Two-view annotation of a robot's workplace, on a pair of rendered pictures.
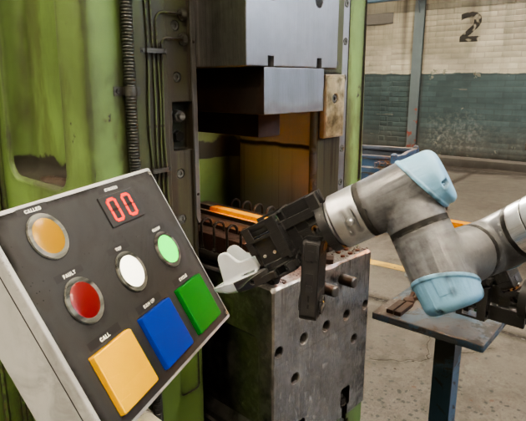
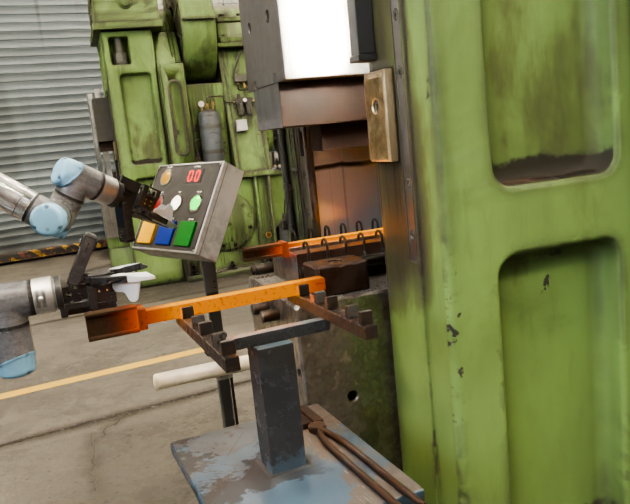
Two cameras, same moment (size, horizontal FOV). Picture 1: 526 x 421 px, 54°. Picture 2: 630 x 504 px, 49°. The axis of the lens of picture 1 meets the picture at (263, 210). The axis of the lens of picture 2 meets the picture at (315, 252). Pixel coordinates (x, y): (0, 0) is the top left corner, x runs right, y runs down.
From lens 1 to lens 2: 2.43 m
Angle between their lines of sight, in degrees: 114
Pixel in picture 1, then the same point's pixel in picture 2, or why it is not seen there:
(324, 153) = (387, 183)
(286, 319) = not seen: hidden behind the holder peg
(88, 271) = (165, 194)
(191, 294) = (183, 227)
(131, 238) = (187, 190)
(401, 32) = not seen: outside the picture
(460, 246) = not seen: hidden behind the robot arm
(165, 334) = (162, 232)
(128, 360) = (148, 228)
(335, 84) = (372, 86)
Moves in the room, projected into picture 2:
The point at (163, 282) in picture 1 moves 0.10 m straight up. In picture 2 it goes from (182, 215) to (177, 180)
